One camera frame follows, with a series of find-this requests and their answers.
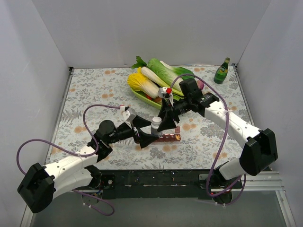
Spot brown mushroom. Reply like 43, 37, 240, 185
154, 97, 162, 104

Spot floral tablecloth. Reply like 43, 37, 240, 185
46, 65, 250, 169

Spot red weekly pill organizer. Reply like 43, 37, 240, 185
155, 126, 181, 142

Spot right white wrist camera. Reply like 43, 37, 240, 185
158, 87, 173, 106

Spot green napa cabbage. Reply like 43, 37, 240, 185
147, 58, 178, 86

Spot yellow napa cabbage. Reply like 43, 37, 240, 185
127, 73, 159, 99

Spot white celery stalk bunch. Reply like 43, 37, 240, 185
131, 56, 183, 96

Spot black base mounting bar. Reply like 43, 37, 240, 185
73, 165, 247, 199

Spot green plastic tray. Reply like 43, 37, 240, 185
129, 79, 197, 110

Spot green bok choy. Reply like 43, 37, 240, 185
160, 61, 194, 80

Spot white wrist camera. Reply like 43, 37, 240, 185
158, 87, 173, 106
120, 105, 137, 127

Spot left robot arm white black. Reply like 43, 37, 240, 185
17, 116, 158, 213

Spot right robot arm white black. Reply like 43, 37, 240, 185
158, 79, 278, 188

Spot white pill bottle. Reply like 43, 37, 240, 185
151, 117, 162, 137

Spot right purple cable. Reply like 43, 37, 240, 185
170, 73, 247, 205

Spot green glass bottle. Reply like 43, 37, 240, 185
214, 57, 230, 84

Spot purple red onion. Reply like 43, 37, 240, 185
196, 80, 204, 90

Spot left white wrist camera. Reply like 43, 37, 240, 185
120, 105, 137, 127

